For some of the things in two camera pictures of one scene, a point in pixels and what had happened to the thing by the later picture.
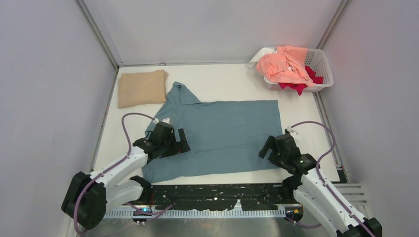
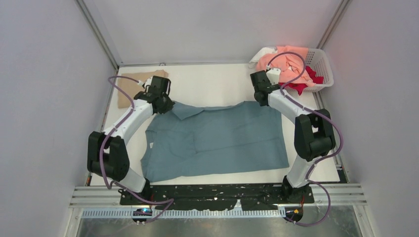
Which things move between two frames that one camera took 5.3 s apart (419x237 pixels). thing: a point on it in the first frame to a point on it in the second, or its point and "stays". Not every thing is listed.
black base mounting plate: (254, 196) stays
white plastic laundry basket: (320, 60) stays
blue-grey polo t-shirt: (224, 137) stays
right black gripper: (271, 143) to (273, 84)
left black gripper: (178, 147) to (169, 106)
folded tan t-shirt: (141, 88) stays
